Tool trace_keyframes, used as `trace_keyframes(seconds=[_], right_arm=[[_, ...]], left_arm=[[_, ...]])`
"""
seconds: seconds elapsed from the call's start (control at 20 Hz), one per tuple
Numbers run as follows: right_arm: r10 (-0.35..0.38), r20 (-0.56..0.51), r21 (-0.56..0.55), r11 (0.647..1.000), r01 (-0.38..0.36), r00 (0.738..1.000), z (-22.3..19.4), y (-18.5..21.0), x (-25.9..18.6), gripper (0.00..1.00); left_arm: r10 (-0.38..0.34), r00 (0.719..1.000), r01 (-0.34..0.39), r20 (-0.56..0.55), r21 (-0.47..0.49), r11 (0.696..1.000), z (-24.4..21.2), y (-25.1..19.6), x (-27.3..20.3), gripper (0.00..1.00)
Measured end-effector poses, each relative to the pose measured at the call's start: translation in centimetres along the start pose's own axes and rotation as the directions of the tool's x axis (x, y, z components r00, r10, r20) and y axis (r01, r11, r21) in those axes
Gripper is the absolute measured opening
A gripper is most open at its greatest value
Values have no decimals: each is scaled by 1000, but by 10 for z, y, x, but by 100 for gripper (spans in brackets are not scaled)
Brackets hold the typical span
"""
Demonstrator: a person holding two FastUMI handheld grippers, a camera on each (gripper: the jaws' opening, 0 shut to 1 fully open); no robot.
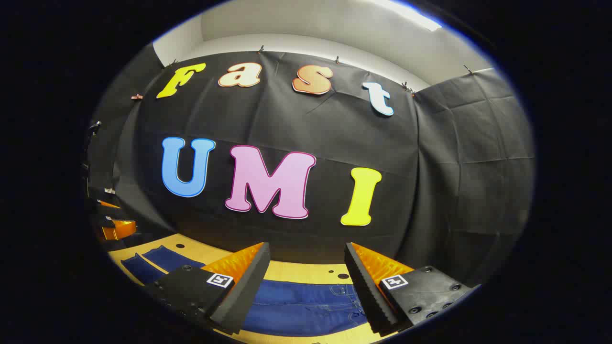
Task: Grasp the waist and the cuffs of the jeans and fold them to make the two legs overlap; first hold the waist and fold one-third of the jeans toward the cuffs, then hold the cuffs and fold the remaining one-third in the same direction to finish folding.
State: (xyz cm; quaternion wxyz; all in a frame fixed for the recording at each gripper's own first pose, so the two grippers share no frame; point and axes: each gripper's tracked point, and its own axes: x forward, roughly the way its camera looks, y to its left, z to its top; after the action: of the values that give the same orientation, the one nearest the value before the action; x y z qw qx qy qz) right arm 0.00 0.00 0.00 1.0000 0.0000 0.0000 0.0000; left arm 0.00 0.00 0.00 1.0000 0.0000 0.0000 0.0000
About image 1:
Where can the dark device on stand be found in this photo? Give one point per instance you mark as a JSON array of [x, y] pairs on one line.
[[93, 128]]

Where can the black backdrop cloth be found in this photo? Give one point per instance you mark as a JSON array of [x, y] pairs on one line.
[[296, 119]]

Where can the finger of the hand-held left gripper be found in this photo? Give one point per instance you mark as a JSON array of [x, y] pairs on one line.
[[119, 229], [109, 205]]

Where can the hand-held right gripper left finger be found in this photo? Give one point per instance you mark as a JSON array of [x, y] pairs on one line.
[[246, 282]]

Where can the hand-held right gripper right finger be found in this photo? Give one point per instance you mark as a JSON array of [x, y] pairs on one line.
[[366, 286]]

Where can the blue denim jeans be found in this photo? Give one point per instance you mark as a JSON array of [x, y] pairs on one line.
[[296, 306]]

